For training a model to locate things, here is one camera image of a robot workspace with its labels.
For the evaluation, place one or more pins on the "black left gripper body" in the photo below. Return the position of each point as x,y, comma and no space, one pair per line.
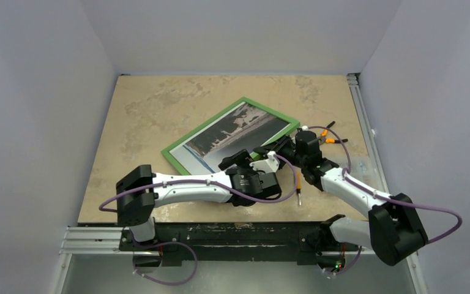
243,160

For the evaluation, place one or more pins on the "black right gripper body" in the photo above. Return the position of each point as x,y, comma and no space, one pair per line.
283,146

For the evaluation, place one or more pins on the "yellow handled screwdriver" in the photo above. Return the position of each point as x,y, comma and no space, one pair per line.
298,188

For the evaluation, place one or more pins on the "green wooden picture frame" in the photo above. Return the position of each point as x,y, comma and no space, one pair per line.
186,166

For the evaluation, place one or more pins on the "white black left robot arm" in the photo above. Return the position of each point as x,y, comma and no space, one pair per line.
240,182

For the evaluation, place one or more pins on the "black and white photo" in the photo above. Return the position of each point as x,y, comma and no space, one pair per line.
231,134

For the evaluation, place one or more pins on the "clear plastic box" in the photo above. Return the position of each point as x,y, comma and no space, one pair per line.
363,170

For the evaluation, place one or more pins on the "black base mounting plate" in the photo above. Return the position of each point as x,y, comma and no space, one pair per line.
304,243

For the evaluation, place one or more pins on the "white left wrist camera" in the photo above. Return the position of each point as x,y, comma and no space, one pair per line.
268,165

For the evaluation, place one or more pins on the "orange handled pliers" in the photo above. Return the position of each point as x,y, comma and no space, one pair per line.
324,139

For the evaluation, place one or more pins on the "aluminium right side rail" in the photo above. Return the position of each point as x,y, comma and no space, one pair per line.
368,132

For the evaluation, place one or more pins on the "aluminium rail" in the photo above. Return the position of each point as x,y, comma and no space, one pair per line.
105,240
368,132

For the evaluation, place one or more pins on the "aluminium front rail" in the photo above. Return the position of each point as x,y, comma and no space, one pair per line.
105,240

